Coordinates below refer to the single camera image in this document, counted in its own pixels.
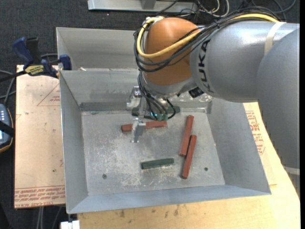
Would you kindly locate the brown cardboard board red print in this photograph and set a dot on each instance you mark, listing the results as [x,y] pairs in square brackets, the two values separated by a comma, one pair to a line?
[38,132]

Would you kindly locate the dark green flat block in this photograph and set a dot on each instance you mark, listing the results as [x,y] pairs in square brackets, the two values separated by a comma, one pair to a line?
[157,163]

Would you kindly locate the black cylinder on white bracket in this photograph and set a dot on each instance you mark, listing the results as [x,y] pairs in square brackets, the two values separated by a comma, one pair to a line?
[196,92]

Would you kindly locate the red-brown flat block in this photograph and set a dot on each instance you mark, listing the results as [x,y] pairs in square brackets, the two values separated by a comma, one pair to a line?
[187,135]
[156,124]
[190,156]

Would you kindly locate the grey metal bin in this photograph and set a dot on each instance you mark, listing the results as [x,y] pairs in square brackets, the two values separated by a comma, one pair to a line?
[114,151]

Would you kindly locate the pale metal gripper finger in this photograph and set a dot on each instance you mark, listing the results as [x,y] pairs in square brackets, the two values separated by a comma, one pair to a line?
[139,131]
[134,99]

